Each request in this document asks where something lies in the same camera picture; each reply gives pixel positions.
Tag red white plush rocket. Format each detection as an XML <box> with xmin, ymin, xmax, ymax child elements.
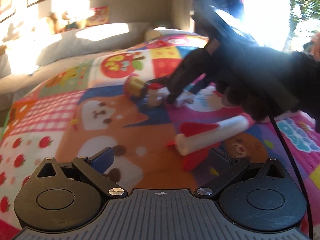
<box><xmin>167</xmin><ymin>113</ymin><xmax>255</xmax><ymax>171</ymax></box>

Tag small white red-capped bottle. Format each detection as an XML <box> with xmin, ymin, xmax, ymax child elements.
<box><xmin>148</xmin><ymin>83</ymin><xmax>163</xmax><ymax>107</ymax></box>

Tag black gloved right hand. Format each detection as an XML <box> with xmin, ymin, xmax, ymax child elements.
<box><xmin>214</xmin><ymin>46</ymin><xmax>319</xmax><ymax>121</ymax></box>

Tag potted bamboo plant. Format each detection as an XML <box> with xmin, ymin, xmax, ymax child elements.
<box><xmin>284</xmin><ymin>0</ymin><xmax>319</xmax><ymax>51</ymax></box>

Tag red gift box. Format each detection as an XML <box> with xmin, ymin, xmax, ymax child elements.
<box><xmin>86</xmin><ymin>7</ymin><xmax>109</xmax><ymax>27</ymax></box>

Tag plush toys on sofa back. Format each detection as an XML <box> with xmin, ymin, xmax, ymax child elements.
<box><xmin>31</xmin><ymin>11</ymin><xmax>86</xmax><ymax>35</ymax></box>

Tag black cable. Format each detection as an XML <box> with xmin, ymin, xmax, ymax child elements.
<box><xmin>268</xmin><ymin>114</ymin><xmax>314</xmax><ymax>240</ymax></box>

